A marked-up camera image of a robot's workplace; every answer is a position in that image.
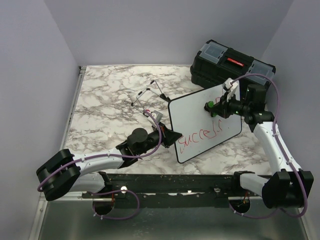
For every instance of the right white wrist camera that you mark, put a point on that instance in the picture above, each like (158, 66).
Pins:
(230, 86)

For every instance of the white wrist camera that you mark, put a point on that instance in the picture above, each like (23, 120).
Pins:
(230, 86)
(155, 114)

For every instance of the black front mounting rail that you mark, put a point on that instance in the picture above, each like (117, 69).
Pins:
(166, 191)

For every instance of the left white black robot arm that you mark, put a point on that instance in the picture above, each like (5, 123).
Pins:
(135, 147)

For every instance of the black plastic toolbox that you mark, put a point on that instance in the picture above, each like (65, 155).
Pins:
(214, 63)

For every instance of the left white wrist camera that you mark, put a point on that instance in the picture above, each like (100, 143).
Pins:
(155, 114)

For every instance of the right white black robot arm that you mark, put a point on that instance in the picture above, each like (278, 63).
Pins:
(289, 185)

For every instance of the black wire easel stand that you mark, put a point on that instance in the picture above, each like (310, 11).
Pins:
(150, 97)

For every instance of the green black whiteboard eraser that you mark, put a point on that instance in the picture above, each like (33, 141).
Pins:
(209, 106)

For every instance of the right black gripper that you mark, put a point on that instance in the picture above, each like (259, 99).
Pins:
(222, 107)

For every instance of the white whiteboard with red writing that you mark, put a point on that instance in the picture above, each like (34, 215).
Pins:
(200, 132)

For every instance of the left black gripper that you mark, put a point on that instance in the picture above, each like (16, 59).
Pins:
(168, 137)

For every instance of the aluminium frame extrusion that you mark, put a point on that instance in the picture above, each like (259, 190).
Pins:
(59, 173)

